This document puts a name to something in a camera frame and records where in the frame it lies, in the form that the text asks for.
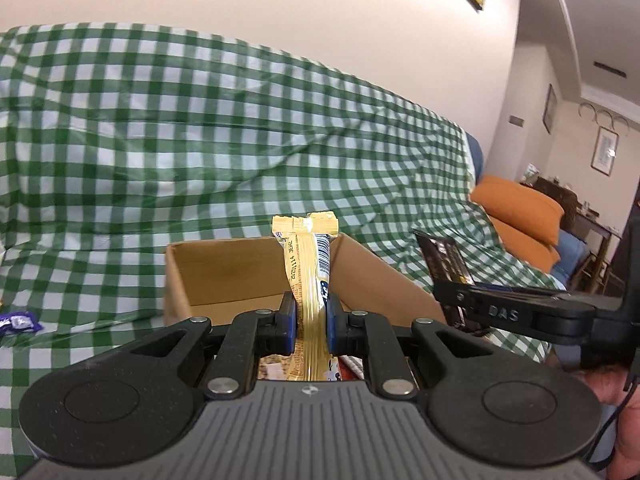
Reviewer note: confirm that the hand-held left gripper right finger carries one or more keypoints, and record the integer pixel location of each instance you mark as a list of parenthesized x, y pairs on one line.
[(331, 329)]

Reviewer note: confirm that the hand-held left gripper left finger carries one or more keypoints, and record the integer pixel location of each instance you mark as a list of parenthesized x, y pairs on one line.
[(287, 325)]

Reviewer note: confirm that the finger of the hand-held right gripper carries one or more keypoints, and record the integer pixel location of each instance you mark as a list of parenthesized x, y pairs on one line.
[(500, 310), (575, 296)]

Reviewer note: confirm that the yellow wafer packet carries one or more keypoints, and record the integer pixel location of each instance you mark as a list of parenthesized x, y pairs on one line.
[(307, 270)]

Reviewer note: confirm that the black snack packet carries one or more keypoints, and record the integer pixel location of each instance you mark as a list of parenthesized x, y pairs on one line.
[(445, 260)]

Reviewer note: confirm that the cardboard box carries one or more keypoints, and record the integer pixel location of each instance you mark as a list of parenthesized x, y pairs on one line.
[(220, 275)]

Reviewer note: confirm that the person's right forearm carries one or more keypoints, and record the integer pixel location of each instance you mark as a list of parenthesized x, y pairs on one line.
[(607, 385)]

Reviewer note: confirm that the blue cushion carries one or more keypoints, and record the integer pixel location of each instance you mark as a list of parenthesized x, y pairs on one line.
[(570, 255)]

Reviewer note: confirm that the orange cushion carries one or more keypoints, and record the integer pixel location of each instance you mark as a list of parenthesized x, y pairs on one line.
[(525, 247), (520, 205)]

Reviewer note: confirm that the dark wooden table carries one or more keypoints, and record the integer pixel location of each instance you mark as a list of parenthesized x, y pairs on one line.
[(590, 225)]

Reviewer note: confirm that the green checkered cloth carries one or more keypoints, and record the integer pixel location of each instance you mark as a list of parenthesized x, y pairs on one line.
[(150, 135)]

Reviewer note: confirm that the purple candy packet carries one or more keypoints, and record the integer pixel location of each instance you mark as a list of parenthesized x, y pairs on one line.
[(17, 321)]

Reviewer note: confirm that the pale framed wall picture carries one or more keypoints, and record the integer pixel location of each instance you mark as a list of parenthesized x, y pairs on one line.
[(605, 151)]

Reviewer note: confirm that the narrow framed wall picture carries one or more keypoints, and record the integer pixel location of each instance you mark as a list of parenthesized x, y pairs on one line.
[(550, 108)]

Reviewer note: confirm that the wall air vent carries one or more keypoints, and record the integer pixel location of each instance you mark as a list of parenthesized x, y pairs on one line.
[(610, 69)]

